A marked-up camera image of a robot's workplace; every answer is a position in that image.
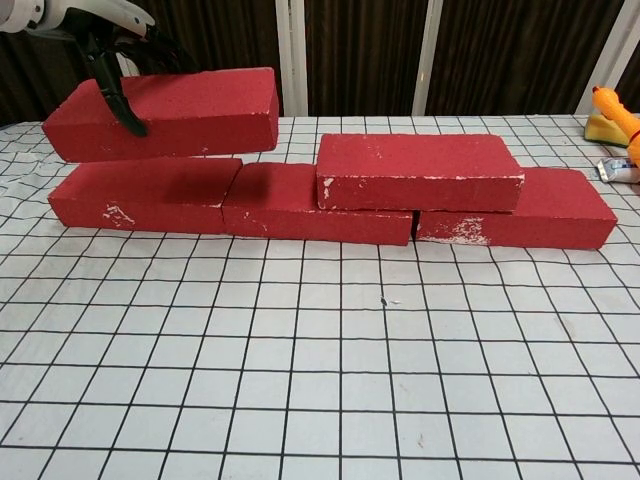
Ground red brick front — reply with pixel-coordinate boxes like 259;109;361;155
41;67;280;164

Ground white toothpaste tube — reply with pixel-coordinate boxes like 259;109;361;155
594;156;640;185

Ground dark pleated curtain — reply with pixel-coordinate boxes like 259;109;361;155
0;0;640;127

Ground white metal frame post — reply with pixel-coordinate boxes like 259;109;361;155
412;0;444;117
274;0;309;117
574;0;640;114

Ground orange rubber chicken toy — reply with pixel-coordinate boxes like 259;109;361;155
591;84;640;166

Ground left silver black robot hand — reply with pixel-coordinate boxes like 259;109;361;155
0;0;201;138

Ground white black grid tablecloth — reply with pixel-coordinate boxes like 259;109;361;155
0;113;640;480

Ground yellow sponge wedge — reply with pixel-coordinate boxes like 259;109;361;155
583;112;630;148

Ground red brick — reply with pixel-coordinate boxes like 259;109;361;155
412;167;620;251
41;67;280;164
47;157;245;235
315;133;526;214
221;162;420;247

